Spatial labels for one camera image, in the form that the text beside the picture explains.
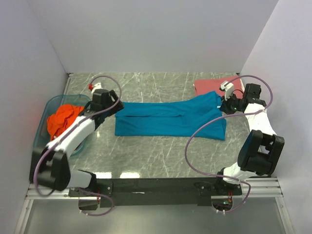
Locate blue t-shirt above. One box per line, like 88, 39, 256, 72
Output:
115, 91, 227, 140

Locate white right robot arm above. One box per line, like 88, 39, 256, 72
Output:
214, 81, 285, 195

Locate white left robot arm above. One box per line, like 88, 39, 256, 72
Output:
29, 88, 124, 196

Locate folded red t-shirt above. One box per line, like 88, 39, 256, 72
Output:
194, 76, 243, 98

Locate orange t-shirt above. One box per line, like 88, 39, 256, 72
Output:
47, 104, 84, 141

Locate clear teal plastic bin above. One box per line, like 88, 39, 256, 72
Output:
33, 94, 91, 149

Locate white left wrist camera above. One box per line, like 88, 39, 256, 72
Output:
88, 82, 103, 94

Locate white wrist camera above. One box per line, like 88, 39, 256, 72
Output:
88, 82, 103, 94
219, 81, 234, 100

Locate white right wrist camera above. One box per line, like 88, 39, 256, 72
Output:
219, 81, 234, 100

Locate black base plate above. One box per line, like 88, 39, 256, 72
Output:
68, 177, 244, 212

